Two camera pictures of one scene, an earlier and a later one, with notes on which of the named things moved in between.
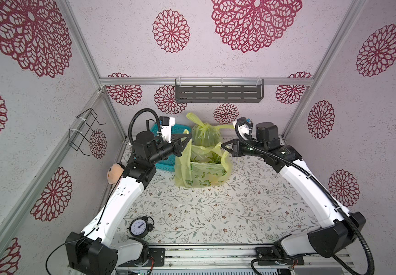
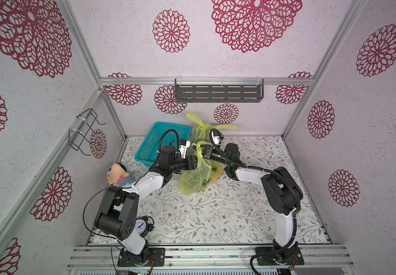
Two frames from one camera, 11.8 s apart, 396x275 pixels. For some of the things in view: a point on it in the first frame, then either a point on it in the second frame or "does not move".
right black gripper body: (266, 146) to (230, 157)
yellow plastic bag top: (206, 134) does not move
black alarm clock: (139, 227) does not move
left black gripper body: (165, 150) to (181, 164)
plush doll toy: (114, 172) does not move
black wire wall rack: (79, 133) does not move
